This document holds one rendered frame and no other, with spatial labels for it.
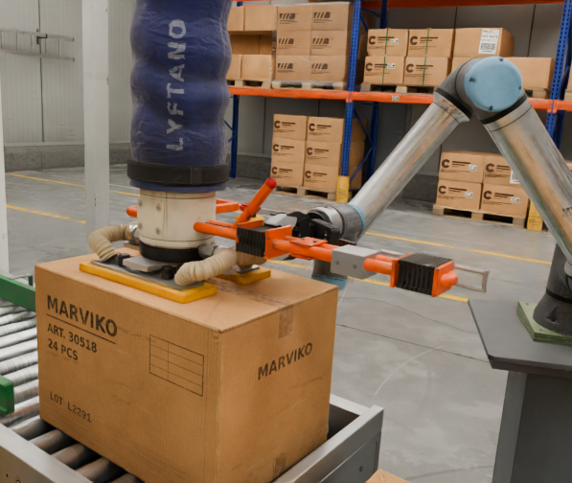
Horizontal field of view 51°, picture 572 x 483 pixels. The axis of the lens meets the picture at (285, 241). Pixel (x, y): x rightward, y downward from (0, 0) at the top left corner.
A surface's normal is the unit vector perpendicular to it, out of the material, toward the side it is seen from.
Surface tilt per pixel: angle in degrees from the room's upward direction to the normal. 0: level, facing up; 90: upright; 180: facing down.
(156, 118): 73
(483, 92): 88
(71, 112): 90
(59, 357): 90
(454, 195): 91
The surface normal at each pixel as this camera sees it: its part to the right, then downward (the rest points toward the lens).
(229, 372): 0.80, 0.18
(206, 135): 0.65, -0.05
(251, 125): -0.51, 0.16
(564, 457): -0.18, 0.21
